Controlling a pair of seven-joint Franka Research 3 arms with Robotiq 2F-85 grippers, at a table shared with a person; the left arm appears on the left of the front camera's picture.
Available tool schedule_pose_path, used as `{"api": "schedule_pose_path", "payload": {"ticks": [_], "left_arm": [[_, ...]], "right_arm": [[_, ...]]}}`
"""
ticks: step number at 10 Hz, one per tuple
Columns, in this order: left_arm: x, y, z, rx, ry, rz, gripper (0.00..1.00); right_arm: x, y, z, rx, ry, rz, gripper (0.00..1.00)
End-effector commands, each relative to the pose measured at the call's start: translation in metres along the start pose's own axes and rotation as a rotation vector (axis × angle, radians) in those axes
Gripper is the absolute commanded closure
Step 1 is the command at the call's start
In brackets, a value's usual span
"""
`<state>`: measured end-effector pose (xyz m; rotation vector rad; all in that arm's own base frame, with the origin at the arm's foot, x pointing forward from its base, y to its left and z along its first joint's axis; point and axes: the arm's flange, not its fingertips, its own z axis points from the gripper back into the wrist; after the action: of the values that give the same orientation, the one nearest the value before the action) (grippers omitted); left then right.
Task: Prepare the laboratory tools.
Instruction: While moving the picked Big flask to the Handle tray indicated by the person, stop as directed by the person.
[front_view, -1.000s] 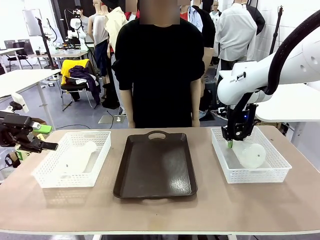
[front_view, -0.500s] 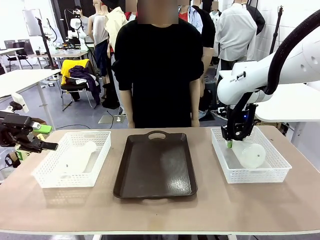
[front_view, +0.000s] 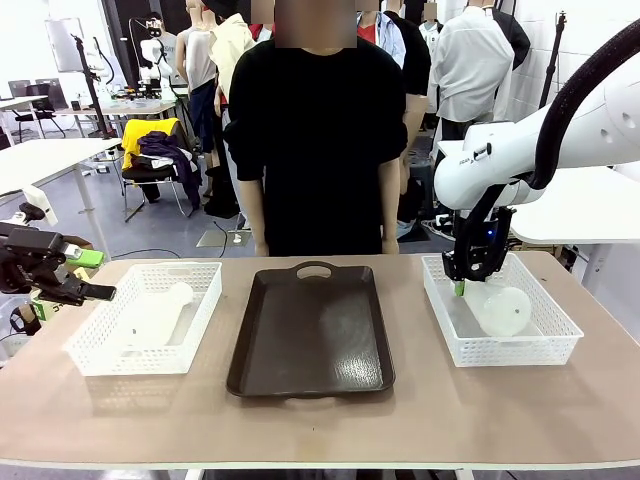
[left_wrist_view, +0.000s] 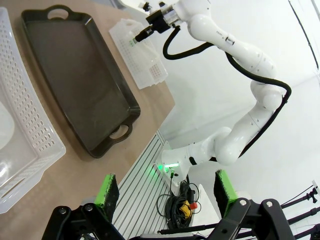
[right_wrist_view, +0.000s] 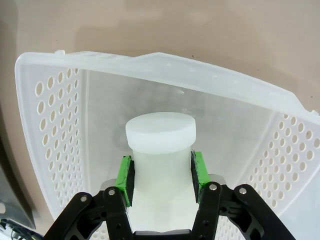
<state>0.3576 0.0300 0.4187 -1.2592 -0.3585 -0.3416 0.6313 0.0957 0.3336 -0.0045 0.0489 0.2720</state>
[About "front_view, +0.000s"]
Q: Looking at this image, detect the person's right forearm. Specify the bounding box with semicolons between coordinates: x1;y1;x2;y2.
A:
238;177;272;257

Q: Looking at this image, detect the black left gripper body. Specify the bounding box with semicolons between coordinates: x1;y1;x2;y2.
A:
0;222;67;297

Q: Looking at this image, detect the person in black shirt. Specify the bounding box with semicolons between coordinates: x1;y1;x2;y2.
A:
222;34;412;257

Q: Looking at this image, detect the metal chair with clothes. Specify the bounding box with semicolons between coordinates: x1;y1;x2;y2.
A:
121;118;204;224

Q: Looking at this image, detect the black tripod stand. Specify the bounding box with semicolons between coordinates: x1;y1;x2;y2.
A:
539;10;570;110

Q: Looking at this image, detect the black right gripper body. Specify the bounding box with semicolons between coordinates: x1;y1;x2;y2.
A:
441;205;516;285

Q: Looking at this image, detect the mannequin in white shirt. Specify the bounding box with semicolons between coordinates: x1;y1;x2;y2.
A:
428;3;516;141

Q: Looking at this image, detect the white side table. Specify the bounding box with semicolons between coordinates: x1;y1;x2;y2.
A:
508;165;640;274
0;137;125;261

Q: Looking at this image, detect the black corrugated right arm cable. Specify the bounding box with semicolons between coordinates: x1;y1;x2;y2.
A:
452;18;640;281

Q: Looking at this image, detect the brown cardboard box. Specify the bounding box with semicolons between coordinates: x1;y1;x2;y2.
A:
63;234;96;254

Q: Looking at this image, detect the translucent plastic conical flask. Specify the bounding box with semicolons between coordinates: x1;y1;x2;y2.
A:
463;284;533;338
115;282;195;352

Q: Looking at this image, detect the mannequin in white tank top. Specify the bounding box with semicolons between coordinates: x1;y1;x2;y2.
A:
175;0;221;171

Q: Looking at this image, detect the mannequin in cream shirt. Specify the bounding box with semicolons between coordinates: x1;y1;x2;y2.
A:
208;12;257;104

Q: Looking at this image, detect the black office chair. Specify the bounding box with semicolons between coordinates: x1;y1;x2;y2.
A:
8;83;67;140

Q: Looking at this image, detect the dark brown plastic tray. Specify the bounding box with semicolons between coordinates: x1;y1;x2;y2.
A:
225;260;396;400

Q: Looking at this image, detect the black light stand pole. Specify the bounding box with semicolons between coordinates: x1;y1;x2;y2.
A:
71;33;115;140

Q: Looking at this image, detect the grey mannequin floor plate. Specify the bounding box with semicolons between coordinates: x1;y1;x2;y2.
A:
196;228;254;250

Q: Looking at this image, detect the dark purple garment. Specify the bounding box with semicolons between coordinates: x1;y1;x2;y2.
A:
137;130;203;211

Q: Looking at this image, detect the white board panel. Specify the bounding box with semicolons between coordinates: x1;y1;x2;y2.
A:
43;17;87;74

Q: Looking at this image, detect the mannequin in black jacket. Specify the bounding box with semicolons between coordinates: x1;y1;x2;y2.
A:
492;6;532;72

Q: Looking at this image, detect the white humanoid background robot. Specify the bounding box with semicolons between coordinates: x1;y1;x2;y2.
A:
137;19;177;87

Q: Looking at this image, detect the person's left forearm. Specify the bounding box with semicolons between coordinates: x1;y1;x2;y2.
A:
377;158;402;256

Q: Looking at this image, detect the white background desk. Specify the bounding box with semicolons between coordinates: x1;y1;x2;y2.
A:
52;97;181;139

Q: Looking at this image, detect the white perforated plastic basket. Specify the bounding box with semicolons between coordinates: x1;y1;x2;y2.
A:
62;261;224;377
421;253;585;369

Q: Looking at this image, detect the green and white bag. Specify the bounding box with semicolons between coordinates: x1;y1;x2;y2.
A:
28;292;69;322

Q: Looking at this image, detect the yellow garment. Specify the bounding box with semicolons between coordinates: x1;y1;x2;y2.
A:
121;118;180;170

